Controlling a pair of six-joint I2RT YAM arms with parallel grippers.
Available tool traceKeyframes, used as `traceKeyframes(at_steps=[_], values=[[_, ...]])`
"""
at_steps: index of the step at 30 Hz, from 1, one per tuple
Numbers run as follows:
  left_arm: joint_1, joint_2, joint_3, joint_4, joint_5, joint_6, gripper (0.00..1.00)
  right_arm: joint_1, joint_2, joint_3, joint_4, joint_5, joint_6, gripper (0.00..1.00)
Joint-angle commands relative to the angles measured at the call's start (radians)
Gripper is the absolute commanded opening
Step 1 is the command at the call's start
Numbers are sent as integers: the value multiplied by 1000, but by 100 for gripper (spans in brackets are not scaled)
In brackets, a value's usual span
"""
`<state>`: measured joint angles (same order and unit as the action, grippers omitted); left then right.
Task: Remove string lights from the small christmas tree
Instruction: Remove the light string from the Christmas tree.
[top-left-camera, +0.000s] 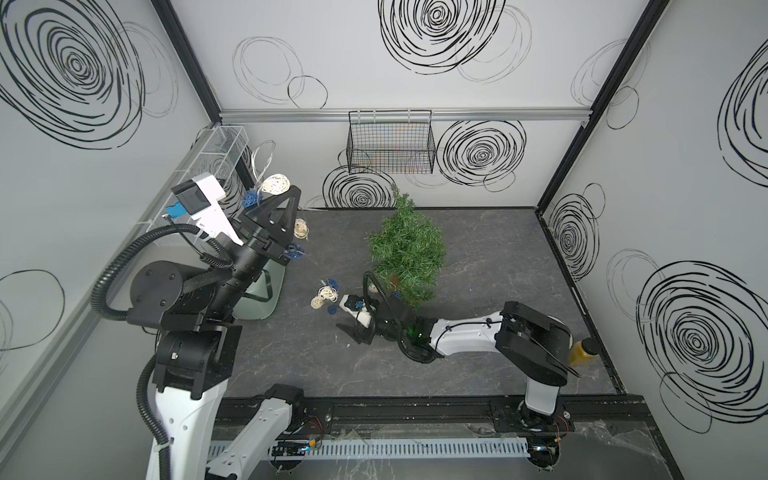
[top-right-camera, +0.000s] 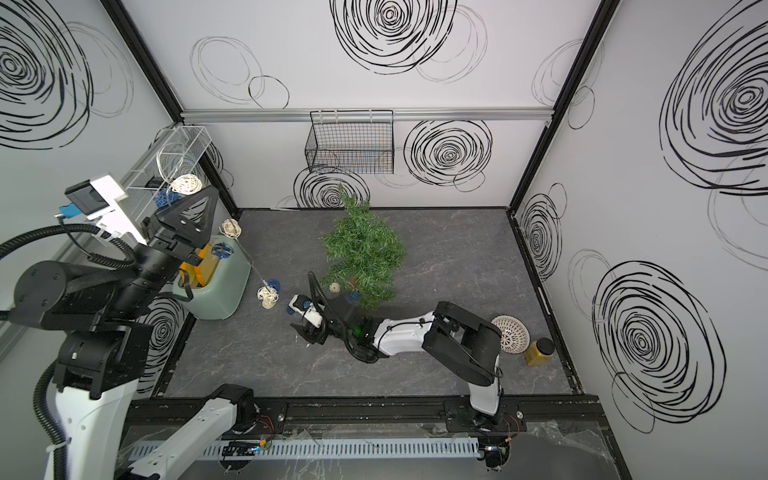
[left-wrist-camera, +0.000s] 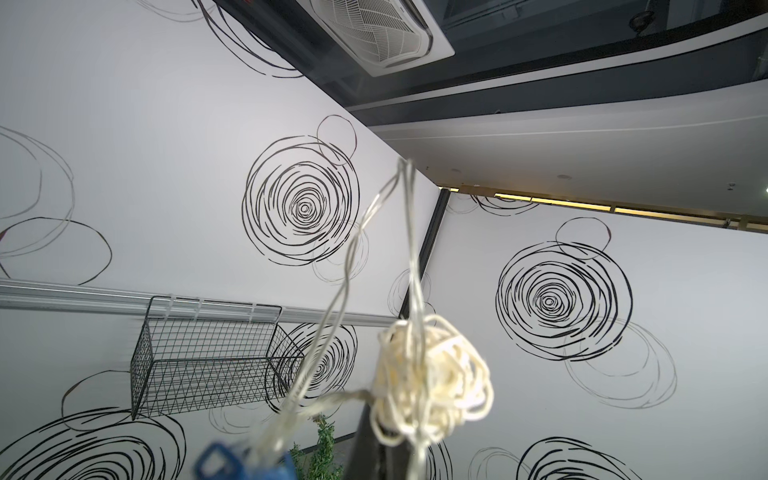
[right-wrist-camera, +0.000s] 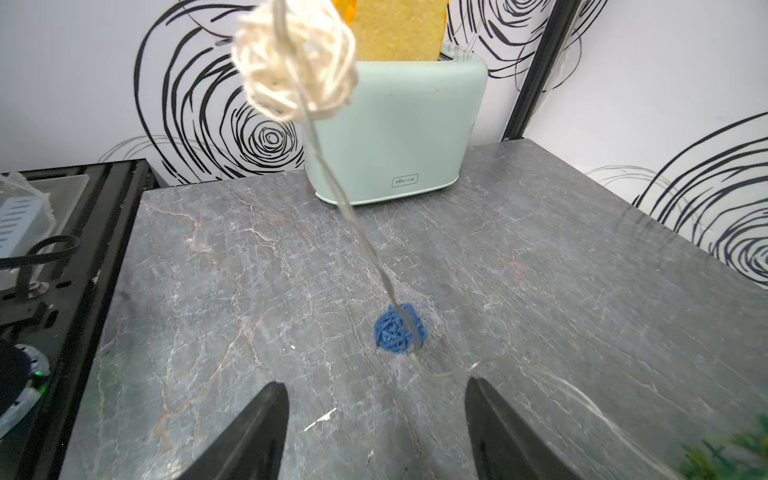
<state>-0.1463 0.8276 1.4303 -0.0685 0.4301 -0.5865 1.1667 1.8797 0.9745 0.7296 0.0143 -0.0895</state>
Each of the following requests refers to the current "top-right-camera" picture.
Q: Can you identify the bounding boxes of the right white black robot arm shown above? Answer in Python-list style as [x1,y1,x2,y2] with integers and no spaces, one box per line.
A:
[287,272,503,427]

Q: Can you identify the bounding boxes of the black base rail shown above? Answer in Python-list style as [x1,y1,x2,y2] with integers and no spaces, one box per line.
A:
[122,394,607,437]

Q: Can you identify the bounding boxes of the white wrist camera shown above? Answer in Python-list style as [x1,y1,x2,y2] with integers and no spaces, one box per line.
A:
[64,175,147,245]
[287,294,323,328]

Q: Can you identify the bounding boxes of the white round strainer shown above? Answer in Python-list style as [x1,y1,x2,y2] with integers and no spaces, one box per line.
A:
[491,315,530,355]

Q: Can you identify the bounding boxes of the string lights with rattan balls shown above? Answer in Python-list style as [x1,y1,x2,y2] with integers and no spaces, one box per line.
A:
[152,140,361,310]

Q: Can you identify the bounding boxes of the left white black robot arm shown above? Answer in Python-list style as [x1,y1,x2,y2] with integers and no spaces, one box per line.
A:
[1,186,219,479]

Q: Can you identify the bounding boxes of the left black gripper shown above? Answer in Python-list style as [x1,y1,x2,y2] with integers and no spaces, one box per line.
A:
[116,191,221,325]

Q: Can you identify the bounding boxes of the black corner frame post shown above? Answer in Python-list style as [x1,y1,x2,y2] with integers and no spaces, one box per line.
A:
[508,0,622,212]

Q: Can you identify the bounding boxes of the white wire wall shelf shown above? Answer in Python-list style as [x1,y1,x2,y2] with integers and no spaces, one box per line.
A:
[116,125,212,240]

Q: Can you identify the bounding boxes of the grey slotted cable duct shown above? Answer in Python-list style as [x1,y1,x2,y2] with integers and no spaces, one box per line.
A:
[198,437,481,461]

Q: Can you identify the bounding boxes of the aluminium wall rail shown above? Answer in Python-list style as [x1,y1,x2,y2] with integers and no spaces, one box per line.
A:
[0,128,175,361]
[181,106,553,124]

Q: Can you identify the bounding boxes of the black wire wall basket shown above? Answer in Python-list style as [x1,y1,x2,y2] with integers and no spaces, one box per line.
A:
[304,120,395,175]

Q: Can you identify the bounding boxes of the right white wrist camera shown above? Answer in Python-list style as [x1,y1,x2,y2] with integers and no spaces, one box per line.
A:
[287,294,323,328]

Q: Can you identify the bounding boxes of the aluminium wall rail left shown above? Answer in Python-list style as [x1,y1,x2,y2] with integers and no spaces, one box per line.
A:
[0,128,175,361]

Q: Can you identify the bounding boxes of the small green christmas tree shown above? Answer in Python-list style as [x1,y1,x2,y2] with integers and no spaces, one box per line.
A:
[321,185,406,311]

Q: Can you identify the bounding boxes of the small black item in shelf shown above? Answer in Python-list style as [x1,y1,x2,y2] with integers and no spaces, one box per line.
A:
[145,177,164,189]

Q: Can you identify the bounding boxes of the yellow jar black lid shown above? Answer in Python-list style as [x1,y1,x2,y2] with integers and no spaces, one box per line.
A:
[523,337,556,367]

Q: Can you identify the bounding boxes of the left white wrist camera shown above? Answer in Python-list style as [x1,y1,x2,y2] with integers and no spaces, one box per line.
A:
[64,175,147,245]

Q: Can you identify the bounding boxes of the black left corner post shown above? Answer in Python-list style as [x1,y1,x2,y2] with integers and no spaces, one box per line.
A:
[100,0,242,220]

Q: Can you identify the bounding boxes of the aluminium wall rail back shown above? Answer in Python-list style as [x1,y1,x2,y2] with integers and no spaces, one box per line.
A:
[181,106,553,124]

